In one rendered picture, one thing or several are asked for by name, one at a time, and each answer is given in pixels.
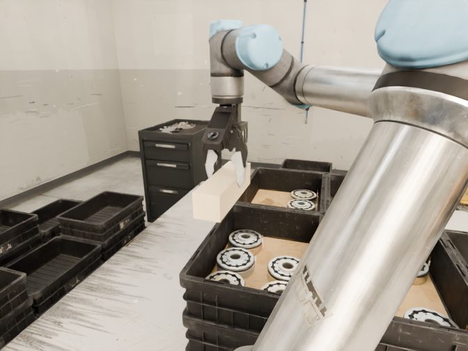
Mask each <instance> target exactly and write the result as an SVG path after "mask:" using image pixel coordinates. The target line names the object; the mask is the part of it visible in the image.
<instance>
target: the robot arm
mask: <svg viewBox="0 0 468 351"><path fill-rule="evenodd" d="M374 39H375V42H376V43H377V52H378V55H379V56H380V58H381V59H382V60H384V61H385V62H386V65H385V67H384V68H360V67H346V66H332V65H306V64H302V63H300V62H299V61H298V60H297V59H296V58H295V57H294V56H292V55H291V54H290V53H289V52H287V51H286V50H285V49H284V48H283V41H282V39H281V36H280V34H279V32H278V31H277V30H276V29H275V28H274V27H272V26H270V25H266V24H261V25H259V24H252V25H249V26H246V27H244V23H243V22H241V21H239V20H234V19H221V20H216V21H213V22H212V23H211V24H210V37H209V40H208V41H209V44H210V81H209V85H210V86H211V95H213V96H212V103H214V104H219V107H216V108H215V110H214V113H213V115H212V117H211V119H210V122H209V124H208V126H207V128H206V131H205V133H204V135H203V138H202V139H201V141H202V143H203V158H204V164H205V169H206V172H207V175H208V178H210V177H211V176H212V175H214V174H215V171H216V168H217V167H216V165H217V162H218V160H219V156H220V154H219V153H218V150H223V149H228V150H229V152H231V151H233V149H234V148H235V153H234V154H233V155H232V156H231V161H232V163H233V164H234V166H235V174H236V176H237V184H238V186H239V188H241V187H242V185H243V183H244V180H245V175H246V169H247V166H248V164H247V155H248V148H247V145H246V143H247V139H248V121H241V103H243V97H242V95H244V70H246V71H247V72H249V73H251V74H252V75H253V76H254V77H256V78H257V79H259V80H260V81H262V82H263V83H264V84H266V85H267V86H269V87H270V88H271V89H272V90H274V91H276V92H277V93H278V94H279V95H281V96H282V97H284V98H285V99H286V100H287V101H288V102H289V103H291V104H292V105H295V106H296V107H298V108H300V109H307V108H308V107H312V106H316V107H322V108H326V109H331V110H334V111H340V112H344V113H347V114H354V115H357V116H363V117H367V118H372V119H373V120H374V125H373V126H372V128H371V130H370V132H369V134H368V136H367V137H366V140H365V141H364V143H363V145H362V147H361V149H360V151H359V152H358V154H357V156H356V158H355V160H354V161H353V163H352V166H351V167H350V169H349V171H348V173H347V175H346V176H345V178H344V180H343V182H342V184H341V186H340V187H339V189H338V191H337V193H336V195H335V197H334V199H333V201H332V202H331V204H330V206H329V208H328V210H327V211H326V213H325V215H324V217H323V219H322V221H321V222H320V225H319V227H318V228H317V230H316V232H315V234H314V236H313V237H312V239H311V241H310V243H309V245H308V246H307V248H306V251H305V252H304V254H303V256H302V258H301V260H300V261H299V263H298V265H297V267H296V268H295V271H294V272H293V274H292V276H291V278H290V280H289V282H288V284H287V285H286V287H285V289H284V291H283V292H282V294H281V296H280V298H279V300H278V302H277V303H276V306H275V307H274V309H273V311H272V313H271V315H270V317H269V318H268V320H267V322H266V324H265V326H264V327H263V330H262V332H261V333H260V335H259V337H258V339H257V341H256V342H255V344H254V345H247V346H242V347H239V348H237V349H235V350H234V351H374V350H375V349H376V347H377V345H378V343H379V342H380V340H381V338H382V336H383V335H384V333H385V331H386V330H387V327H388V326H389V324H390V322H391V321H392V319H393V317H394V316H395V314H396V312H397V310H398V309H399V307H400V305H401V304H402V302H403V300H404V298H405V296H406V294H407V293H408V291H409V290H410V288H411V286H412V284H413V283H414V281H415V279H416V277H417V276H418V274H419V272H420V271H421V268H422V267H423V265H424V263H425V262H426V260H427V258H428V257H429V255H430V253H431V251H432V249H433V248H434V246H435V245H436V243H437V241H438V239H439V237H440V235H441V234H442V232H443V230H444V229H445V227H446V225H447V223H448V222H449V220H450V218H451V217H452V215H453V213H454V212H455V209H456V208H457V206H458V204H459V202H460V201H461V199H462V197H463V196H464V194H465V192H466V190H467V189H468V0H389V2H388V3H387V4H386V6H385V7H384V9H383V11H382V12H381V14H380V16H379V18H378V21H377V24H376V26H375V34H374ZM243 131H244V137H243V135H242V132H243ZM245 135H246V138H245Z"/></svg>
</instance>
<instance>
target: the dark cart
mask: <svg viewBox="0 0 468 351"><path fill-rule="evenodd" d="M181 122H185V123H186V122H188V123H193V124H195V125H196V126H195V127H193V128H192V129H183V130H180V131H179V132H173V133H170V132H161V131H160V130H159V129H160V128H162V127H164V126H166V127H167V128H168V126H169V127H170V126H173V124H174V125H175V124H176V123H178V124H179V123H181ZM209 122H210V121H209V120H190V119H177V118H176V119H173V120H170V121H167V122H165V123H160V124H158V125H154V126H152V127H147V128H145V129H142V130H139V131H138V135H139V147H140V155H141V168H142V174H143V187H144V194H145V201H146V214H147V221H148V222H150V223H153V222H154V221H155V220H156V219H158V218H159V217H160V216H161V215H163V214H164V213H165V212H166V211H167V210H168V209H169V208H171V207H172V206H173V205H175V204H176V203H177V202H178V201H179V200H180V199H181V198H183V197H184V196H185V195H186V194H188V193H189V192H190V191H191V190H193V188H195V187H196V186H197V185H198V184H199V183H201V182H202V181H206V180H207V179H208V175H207V172H206V169H205V164H204V158H203V143H202V141H201V139H202V138H203V135H204V133H205V131H206V128H207V126H208V124H209ZM162 129H164V128H162ZM218 153H219V154H220V156H219V160H218V162H217V165H216V167H217V168H216V171H215V172H214V173H216V172H217V171H218V170H219V169H220V168H221V150H218Z"/></svg>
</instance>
